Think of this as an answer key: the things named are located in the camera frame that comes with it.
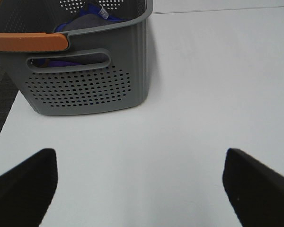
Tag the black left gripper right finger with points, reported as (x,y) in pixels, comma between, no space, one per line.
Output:
(255,191)

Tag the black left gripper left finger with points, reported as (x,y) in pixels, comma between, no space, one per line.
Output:
(27,190)

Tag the grey perforated plastic basket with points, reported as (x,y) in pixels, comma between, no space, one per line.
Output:
(121,82)

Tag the grey cloth in basket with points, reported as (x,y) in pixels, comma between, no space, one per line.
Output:
(86,21)

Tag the blue cloth in basket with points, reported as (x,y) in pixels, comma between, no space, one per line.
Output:
(90,7)

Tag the orange basket handle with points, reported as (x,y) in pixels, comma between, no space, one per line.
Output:
(32,42)

